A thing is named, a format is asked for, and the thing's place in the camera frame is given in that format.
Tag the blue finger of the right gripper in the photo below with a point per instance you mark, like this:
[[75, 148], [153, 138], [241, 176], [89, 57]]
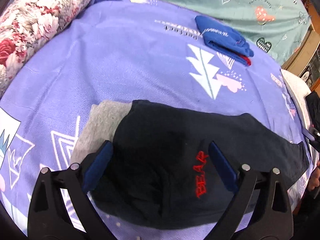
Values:
[[313, 136]]

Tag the purple printed bed sheet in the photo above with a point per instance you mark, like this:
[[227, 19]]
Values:
[[123, 51]]

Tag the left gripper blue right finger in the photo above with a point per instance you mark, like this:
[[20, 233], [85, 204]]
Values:
[[260, 207]]

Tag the folded blue pants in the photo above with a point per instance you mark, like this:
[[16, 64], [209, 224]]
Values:
[[223, 38]]

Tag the floral bolster pillow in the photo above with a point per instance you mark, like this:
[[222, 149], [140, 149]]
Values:
[[26, 26]]

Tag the wooden headboard shelf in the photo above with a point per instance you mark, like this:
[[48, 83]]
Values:
[[303, 55]]

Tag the white quilted pillow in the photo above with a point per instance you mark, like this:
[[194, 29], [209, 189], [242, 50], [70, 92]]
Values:
[[298, 90]]

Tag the teal heart print quilt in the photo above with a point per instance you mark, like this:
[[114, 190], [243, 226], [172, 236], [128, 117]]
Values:
[[278, 27]]

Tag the black pants with grey cuffs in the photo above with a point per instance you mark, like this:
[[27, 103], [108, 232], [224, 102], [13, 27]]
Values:
[[159, 173]]

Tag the folded red garment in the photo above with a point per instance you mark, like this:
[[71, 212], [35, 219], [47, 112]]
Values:
[[244, 60]]

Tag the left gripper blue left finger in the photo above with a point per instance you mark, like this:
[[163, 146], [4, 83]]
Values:
[[60, 207]]

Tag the person's right hand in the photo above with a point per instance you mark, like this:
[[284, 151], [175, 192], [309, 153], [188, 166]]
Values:
[[314, 178]]

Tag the black cloth on pillow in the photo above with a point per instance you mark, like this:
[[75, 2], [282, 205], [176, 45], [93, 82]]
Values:
[[313, 104]]

